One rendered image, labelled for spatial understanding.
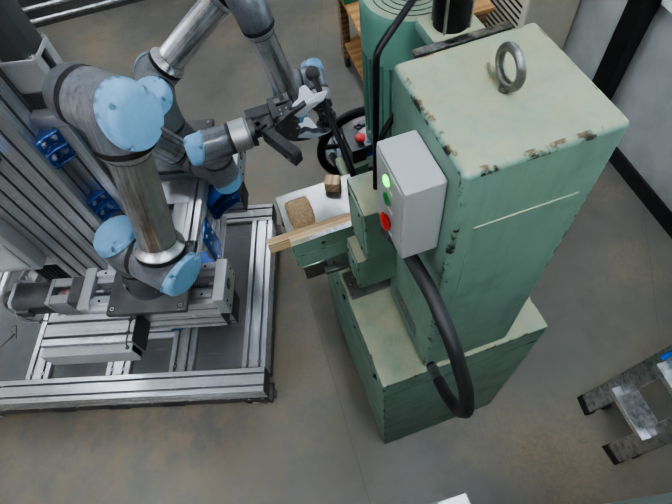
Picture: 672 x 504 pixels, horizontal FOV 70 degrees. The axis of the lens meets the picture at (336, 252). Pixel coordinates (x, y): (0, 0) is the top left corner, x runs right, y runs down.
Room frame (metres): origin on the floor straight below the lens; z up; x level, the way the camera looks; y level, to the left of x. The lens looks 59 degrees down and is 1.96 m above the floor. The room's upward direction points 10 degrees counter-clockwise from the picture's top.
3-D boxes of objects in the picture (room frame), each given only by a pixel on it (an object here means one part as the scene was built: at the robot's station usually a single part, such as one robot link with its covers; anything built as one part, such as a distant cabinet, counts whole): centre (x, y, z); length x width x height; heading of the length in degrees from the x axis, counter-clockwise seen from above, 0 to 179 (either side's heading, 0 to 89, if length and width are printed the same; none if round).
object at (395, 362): (0.63, -0.22, 0.76); 0.57 x 0.45 x 0.09; 10
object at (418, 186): (0.41, -0.12, 1.40); 0.10 x 0.06 x 0.16; 10
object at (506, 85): (0.46, -0.25, 1.55); 0.06 x 0.02 x 0.07; 10
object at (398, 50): (0.75, -0.20, 1.34); 0.18 x 0.18 x 0.31
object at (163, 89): (1.22, 0.46, 0.98); 0.13 x 0.12 x 0.14; 7
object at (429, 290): (0.32, -0.14, 1.12); 0.33 x 0.05 x 0.36; 10
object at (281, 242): (0.74, -0.14, 0.92); 0.64 x 0.02 x 0.04; 100
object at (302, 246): (0.71, -0.19, 0.93); 0.60 x 0.02 x 0.06; 100
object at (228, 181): (0.87, 0.26, 1.04); 0.11 x 0.08 x 0.11; 52
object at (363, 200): (0.51, -0.09, 1.22); 0.09 x 0.08 x 0.15; 10
